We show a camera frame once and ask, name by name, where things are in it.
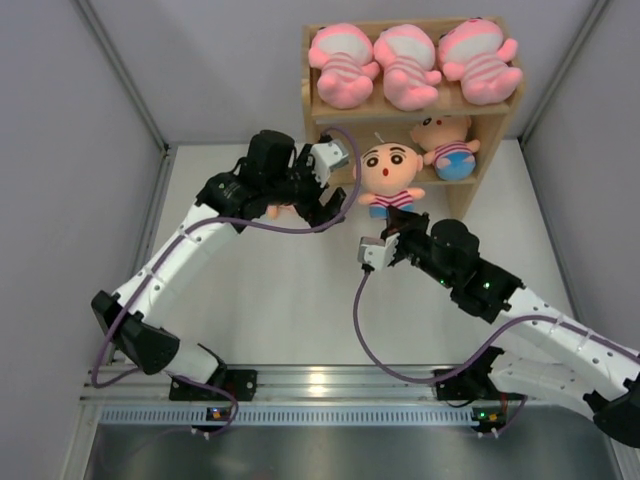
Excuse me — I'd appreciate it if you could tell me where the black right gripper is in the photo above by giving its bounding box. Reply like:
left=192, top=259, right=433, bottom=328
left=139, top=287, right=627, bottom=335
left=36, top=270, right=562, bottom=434
left=380, top=205, right=457, bottom=288

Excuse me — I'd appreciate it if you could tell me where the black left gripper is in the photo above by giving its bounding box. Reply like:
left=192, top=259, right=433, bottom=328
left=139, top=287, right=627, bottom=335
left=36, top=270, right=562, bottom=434
left=263, top=145, right=344, bottom=232

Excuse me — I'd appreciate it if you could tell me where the boy doll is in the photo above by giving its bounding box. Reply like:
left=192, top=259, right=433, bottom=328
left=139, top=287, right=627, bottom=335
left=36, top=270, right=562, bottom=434
left=358, top=142, right=426, bottom=220
left=410, top=115, right=481, bottom=181
left=266, top=205, right=297, bottom=220

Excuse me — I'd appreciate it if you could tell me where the boy doll front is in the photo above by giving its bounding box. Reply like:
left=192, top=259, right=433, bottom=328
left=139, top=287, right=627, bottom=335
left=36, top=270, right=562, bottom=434
left=410, top=115, right=481, bottom=181

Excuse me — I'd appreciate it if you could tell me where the pink plush with heart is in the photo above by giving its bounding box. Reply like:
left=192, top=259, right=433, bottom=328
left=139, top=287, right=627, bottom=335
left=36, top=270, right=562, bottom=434
left=308, top=23, right=380, bottom=110

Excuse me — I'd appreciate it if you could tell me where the pink plush face down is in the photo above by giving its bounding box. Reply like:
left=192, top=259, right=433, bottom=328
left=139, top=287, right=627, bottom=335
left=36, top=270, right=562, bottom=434
left=374, top=24, right=442, bottom=111

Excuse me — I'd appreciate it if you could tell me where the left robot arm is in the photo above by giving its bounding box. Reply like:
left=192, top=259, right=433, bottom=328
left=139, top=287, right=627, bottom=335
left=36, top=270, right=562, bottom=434
left=91, top=130, right=349, bottom=400

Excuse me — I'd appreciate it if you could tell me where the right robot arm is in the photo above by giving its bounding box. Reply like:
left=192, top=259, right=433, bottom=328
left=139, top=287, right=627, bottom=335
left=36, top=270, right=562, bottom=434
left=382, top=207, right=639, bottom=448

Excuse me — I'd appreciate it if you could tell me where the wooden two-tier shelf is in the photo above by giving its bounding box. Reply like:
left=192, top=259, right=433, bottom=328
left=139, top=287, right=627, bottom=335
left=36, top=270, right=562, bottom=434
left=301, top=25, right=525, bottom=219

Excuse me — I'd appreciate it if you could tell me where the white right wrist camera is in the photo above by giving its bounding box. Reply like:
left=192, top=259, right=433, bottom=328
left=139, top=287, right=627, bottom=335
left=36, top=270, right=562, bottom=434
left=357, top=234, right=398, bottom=272

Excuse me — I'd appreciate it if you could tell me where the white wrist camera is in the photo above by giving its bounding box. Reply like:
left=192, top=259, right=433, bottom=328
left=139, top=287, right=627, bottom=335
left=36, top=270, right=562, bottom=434
left=357, top=234, right=398, bottom=272
left=310, top=140, right=349, bottom=187

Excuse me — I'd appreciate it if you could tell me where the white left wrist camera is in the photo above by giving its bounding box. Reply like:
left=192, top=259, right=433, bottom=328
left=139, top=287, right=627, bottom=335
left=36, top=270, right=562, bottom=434
left=310, top=140, right=349, bottom=187

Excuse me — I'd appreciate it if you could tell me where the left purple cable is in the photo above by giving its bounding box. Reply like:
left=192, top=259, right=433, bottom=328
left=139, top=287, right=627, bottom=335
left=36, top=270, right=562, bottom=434
left=90, top=125, right=362, bottom=441

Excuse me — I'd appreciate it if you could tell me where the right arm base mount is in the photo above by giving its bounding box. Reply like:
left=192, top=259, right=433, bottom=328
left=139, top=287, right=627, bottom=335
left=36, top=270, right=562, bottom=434
left=435, top=369, right=501, bottom=403

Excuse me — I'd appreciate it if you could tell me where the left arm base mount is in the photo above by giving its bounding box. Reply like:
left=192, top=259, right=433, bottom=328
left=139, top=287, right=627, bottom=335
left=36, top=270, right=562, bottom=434
left=168, top=368, right=259, bottom=402

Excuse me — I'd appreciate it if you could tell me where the aluminium front rail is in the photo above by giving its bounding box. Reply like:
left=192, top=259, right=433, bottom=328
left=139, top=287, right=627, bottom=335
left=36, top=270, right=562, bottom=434
left=80, top=365, right=437, bottom=404

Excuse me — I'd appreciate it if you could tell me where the aluminium right frame post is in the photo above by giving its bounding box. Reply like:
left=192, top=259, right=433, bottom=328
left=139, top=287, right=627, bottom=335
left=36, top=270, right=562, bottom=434
left=518, top=0, right=612, bottom=147

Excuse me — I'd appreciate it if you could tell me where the aluminium frame post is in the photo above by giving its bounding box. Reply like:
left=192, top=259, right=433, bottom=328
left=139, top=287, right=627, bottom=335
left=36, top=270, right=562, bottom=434
left=518, top=0, right=612, bottom=147
left=71, top=0, right=169, bottom=155

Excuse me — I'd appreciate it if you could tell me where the grey slotted cable duct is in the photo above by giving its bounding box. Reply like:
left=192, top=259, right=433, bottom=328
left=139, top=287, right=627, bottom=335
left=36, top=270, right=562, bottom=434
left=100, top=405, right=480, bottom=427

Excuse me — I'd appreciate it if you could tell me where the aluminium left frame post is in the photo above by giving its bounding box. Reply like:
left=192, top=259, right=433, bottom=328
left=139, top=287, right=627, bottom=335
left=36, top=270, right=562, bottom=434
left=71, top=0, right=169, bottom=155

